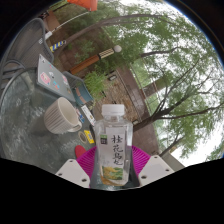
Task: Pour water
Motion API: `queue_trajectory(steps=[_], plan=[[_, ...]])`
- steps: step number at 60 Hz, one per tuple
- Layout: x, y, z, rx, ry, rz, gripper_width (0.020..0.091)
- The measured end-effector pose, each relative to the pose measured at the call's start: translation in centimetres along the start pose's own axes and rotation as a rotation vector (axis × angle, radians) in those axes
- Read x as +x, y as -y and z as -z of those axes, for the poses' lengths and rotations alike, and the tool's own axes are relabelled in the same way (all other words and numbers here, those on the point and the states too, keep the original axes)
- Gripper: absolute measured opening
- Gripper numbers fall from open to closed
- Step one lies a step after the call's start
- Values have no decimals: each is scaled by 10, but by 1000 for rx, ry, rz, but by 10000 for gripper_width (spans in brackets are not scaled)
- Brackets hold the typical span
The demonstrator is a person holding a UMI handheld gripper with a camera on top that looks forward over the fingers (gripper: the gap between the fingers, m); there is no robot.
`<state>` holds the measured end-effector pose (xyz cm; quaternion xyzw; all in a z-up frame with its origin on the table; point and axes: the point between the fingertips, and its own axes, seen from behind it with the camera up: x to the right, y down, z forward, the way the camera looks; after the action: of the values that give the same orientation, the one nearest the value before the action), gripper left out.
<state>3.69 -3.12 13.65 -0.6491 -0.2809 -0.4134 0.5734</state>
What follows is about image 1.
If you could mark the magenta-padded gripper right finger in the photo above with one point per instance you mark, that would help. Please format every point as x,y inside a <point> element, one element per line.
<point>155,170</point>

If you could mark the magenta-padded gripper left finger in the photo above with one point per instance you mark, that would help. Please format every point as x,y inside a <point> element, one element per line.
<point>70,171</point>

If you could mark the clear drink bottle white cap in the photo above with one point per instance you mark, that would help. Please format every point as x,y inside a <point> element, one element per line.
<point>111,146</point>

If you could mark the flat round red coaster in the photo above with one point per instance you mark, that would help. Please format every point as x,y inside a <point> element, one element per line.
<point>80,151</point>

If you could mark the white ribbed mug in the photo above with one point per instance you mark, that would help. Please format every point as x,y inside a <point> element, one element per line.
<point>58,116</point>

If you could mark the green plant in blue pot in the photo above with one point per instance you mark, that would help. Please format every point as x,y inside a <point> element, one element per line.
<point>95,83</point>

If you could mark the grey laptop with stickers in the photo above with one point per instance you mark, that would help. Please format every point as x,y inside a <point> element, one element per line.
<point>53,78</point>

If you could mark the blue yellow striped bollard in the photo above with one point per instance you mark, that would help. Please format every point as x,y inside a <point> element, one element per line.
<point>57,46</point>

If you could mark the grey wicker chair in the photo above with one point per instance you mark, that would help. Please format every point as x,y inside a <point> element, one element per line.
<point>28,40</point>

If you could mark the tall slanting tree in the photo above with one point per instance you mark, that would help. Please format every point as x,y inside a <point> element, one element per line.
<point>100,24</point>

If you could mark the dark-trunk tree by wall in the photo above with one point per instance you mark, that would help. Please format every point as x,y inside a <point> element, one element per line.
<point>150,120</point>

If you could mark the black wall lamp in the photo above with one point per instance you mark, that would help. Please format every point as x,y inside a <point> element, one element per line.
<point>112,77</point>
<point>135,122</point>

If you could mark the wooden lamp post globe light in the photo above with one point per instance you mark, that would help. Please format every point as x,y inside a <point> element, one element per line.
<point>86,62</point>

